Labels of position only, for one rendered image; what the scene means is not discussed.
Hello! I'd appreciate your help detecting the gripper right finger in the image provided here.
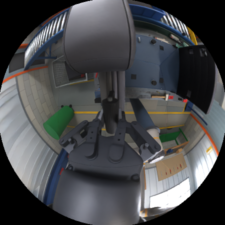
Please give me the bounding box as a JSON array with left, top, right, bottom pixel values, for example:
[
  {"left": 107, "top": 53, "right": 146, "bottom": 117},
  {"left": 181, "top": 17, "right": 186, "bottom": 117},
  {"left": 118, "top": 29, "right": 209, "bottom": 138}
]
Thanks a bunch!
[{"left": 109, "top": 108, "right": 163, "bottom": 163}]

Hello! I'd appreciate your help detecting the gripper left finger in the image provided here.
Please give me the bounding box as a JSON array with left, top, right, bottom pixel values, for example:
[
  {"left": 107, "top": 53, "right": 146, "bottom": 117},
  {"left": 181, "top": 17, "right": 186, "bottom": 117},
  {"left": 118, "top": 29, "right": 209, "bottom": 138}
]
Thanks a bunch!
[{"left": 58, "top": 108, "right": 105, "bottom": 159}]

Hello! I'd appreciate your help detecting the blue seat test fixture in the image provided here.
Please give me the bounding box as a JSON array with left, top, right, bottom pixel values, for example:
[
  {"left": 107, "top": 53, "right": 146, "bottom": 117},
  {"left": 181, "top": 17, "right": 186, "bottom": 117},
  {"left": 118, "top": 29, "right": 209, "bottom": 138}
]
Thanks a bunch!
[{"left": 93, "top": 33, "right": 180, "bottom": 105}]

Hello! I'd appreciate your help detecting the grey seat cushion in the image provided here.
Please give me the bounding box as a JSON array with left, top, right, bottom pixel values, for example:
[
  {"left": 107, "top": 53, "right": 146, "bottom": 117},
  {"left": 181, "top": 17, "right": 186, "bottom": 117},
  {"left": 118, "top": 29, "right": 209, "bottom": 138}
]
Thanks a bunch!
[{"left": 176, "top": 44, "right": 221, "bottom": 115}]

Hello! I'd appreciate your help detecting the green bin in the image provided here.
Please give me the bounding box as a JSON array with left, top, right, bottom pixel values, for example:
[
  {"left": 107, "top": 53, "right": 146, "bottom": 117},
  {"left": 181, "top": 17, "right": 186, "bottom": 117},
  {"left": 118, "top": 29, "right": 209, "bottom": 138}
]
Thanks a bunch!
[{"left": 42, "top": 104, "right": 75, "bottom": 141}]

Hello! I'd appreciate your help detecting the green wooden top workbench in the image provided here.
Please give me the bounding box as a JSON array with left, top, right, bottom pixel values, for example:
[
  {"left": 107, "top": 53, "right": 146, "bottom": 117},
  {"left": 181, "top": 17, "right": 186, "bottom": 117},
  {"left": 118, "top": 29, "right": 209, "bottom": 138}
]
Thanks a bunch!
[{"left": 158, "top": 127, "right": 190, "bottom": 157}]

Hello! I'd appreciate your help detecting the grey green workbench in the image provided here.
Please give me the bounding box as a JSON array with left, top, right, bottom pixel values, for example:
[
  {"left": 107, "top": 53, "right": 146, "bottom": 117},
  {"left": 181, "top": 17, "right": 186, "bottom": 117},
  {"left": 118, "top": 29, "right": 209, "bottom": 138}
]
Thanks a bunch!
[{"left": 122, "top": 20, "right": 194, "bottom": 114}]

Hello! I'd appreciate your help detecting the brown tool pegboard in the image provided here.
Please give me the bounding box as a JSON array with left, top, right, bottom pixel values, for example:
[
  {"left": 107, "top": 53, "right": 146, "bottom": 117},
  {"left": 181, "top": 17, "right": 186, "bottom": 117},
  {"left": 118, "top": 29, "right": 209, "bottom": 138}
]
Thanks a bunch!
[{"left": 155, "top": 152, "right": 188, "bottom": 182}]

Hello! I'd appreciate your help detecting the blue steel beam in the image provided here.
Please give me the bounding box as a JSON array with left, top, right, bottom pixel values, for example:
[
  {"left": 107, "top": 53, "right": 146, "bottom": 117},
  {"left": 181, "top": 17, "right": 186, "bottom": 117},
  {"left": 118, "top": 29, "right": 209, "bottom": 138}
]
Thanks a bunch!
[{"left": 42, "top": 149, "right": 70, "bottom": 206}]

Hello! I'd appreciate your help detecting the bright window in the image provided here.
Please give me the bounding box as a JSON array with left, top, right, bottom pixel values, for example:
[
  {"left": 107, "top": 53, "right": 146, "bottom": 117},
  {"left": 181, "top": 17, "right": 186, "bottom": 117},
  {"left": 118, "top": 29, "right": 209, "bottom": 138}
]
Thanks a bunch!
[{"left": 149, "top": 177, "right": 192, "bottom": 210}]

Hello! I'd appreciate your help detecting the black panel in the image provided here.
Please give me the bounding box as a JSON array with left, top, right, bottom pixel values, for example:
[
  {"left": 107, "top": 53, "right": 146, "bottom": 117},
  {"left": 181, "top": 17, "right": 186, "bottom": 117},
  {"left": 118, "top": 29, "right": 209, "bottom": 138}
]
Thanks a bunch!
[{"left": 8, "top": 52, "right": 26, "bottom": 73}]

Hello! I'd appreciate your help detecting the blue roller conveyor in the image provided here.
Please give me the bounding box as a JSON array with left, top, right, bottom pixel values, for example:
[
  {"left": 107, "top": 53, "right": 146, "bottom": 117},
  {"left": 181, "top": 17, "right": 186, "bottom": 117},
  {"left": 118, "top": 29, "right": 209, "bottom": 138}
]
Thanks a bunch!
[{"left": 23, "top": 7, "right": 71, "bottom": 71}]

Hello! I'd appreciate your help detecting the roller conveyor with yellow stop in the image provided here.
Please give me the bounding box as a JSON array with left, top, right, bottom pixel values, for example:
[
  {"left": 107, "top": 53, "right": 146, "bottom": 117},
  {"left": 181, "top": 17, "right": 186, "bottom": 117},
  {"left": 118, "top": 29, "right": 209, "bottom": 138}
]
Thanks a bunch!
[{"left": 159, "top": 11, "right": 200, "bottom": 46}]

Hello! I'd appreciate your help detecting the wooden handled white mallet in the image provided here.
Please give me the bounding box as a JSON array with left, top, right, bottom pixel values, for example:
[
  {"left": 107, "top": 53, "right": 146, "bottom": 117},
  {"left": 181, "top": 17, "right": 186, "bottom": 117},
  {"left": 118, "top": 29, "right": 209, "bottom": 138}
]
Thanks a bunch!
[{"left": 151, "top": 93, "right": 170, "bottom": 102}]

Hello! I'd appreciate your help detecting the grey wire mesh cage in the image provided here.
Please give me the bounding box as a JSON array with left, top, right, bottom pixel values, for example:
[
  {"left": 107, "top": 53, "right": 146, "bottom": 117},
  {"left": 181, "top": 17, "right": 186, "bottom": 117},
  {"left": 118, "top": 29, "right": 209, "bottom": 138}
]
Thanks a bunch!
[{"left": 51, "top": 55, "right": 95, "bottom": 89}]

